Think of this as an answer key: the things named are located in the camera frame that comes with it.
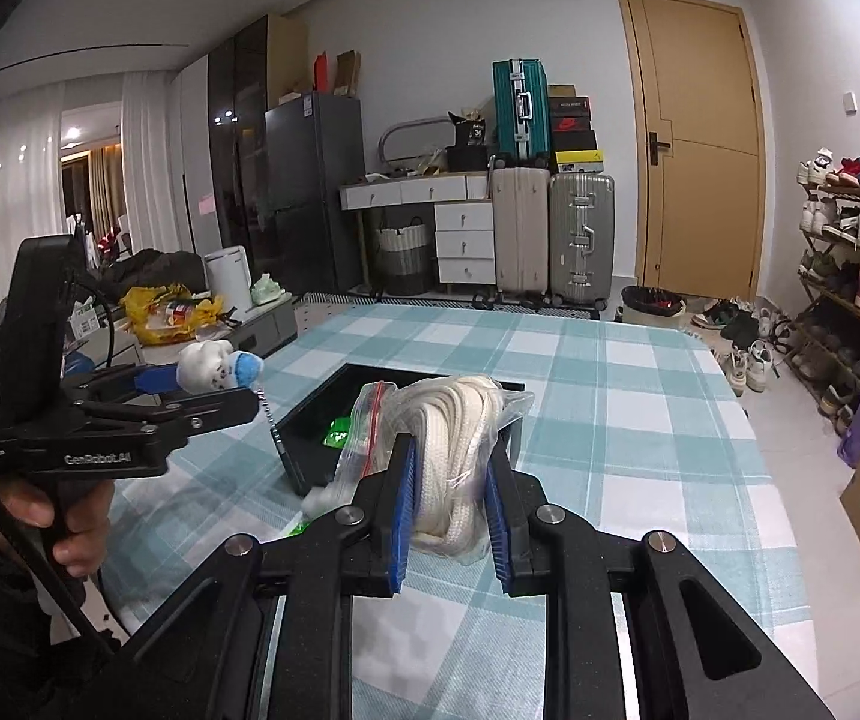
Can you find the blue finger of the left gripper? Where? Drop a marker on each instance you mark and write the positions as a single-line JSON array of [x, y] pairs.
[[156, 378]]

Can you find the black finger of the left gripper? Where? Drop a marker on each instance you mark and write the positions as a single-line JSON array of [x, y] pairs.
[[204, 412]]

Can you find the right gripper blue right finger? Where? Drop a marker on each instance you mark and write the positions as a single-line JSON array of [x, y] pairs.
[[634, 626]]

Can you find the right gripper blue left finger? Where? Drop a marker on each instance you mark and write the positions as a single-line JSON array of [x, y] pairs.
[[265, 629]]

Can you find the white plush sock toy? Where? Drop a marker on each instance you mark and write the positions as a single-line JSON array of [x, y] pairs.
[[208, 366]]

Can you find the green white packet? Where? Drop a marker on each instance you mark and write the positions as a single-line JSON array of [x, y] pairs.
[[338, 433]]

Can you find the white foam wrap piece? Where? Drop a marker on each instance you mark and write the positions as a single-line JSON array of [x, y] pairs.
[[324, 499]]

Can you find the person's left hand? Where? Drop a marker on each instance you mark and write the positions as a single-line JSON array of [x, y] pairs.
[[83, 548]]

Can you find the yellow plastic bag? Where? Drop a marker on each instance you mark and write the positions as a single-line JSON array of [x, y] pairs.
[[165, 315]]

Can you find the grey tv cabinet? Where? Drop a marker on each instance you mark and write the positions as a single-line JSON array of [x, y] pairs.
[[263, 330]]

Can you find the black open storage box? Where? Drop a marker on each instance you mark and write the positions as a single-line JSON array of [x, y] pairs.
[[454, 420]]

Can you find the white air purifier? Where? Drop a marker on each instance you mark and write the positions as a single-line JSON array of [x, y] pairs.
[[228, 276]]

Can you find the teal plaid tablecloth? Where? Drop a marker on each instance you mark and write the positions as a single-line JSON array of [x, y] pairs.
[[633, 429]]

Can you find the woven laundry basket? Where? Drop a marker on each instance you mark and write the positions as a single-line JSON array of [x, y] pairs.
[[404, 258]]

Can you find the black refrigerator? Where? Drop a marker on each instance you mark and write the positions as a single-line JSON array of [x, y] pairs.
[[314, 149]]

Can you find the dark glass cabinet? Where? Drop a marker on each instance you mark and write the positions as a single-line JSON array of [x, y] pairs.
[[247, 75]]

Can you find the white drawer desk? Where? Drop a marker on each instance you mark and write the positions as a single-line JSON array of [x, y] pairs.
[[458, 211]]

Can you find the beige suitcase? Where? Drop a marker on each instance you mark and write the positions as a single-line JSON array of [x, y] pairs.
[[520, 197]]

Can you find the silver aluminium suitcase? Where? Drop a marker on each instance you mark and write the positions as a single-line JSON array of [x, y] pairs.
[[582, 234]]

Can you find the teal suitcase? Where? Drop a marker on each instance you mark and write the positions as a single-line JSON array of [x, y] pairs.
[[521, 99]]

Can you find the wooden shoe rack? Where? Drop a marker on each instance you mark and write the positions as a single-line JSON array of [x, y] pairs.
[[824, 353]]

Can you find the stack of shoe boxes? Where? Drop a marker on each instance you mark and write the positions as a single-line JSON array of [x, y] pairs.
[[572, 134]]

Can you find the wooden door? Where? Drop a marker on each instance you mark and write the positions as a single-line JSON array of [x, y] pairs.
[[701, 147]]

